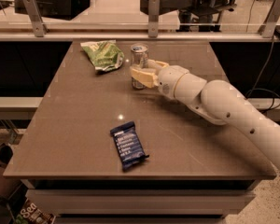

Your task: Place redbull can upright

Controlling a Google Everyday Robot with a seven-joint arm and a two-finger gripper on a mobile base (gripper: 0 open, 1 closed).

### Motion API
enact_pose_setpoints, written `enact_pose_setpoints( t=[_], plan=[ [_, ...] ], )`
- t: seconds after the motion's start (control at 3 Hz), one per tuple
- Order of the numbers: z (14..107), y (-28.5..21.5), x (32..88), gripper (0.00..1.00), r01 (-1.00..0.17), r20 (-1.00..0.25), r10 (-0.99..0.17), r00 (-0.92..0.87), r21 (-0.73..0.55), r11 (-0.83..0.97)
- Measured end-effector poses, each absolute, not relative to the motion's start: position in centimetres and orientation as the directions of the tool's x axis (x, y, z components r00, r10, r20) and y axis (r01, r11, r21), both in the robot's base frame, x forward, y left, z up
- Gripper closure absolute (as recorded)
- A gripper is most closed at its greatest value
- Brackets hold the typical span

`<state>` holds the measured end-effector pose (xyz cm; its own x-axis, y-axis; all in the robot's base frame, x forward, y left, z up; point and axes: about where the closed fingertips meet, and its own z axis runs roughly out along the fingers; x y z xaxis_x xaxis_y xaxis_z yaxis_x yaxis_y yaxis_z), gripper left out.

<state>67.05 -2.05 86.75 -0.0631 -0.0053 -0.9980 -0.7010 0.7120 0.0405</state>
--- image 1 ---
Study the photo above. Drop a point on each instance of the silver redbull can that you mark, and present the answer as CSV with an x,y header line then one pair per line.
x,y
139,53

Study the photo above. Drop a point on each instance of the right metal railing bracket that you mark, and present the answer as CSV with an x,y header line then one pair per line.
x,y
266,30

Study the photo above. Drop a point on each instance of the middle metal railing bracket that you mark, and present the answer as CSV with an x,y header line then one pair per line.
x,y
153,17

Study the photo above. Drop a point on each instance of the green chip bag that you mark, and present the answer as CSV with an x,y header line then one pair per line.
x,y
105,56

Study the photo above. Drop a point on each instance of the brown bin lower left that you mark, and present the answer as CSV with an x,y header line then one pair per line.
x,y
7,186

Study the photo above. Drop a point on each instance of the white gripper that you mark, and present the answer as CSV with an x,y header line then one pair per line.
x,y
168,79

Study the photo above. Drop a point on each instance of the magazine on lower left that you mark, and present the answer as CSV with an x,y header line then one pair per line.
x,y
31,214

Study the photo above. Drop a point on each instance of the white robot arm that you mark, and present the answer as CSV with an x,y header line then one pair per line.
x,y
216,101

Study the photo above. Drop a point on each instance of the black box on counter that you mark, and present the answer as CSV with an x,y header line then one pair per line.
x,y
51,0

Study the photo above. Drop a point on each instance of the blue snack bar wrapper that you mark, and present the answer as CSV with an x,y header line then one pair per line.
x,y
128,145

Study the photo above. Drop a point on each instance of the metal railing bracket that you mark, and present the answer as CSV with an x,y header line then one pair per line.
x,y
266,30
39,27
153,17

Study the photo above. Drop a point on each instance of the left metal railing bracket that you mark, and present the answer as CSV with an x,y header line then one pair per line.
x,y
39,27

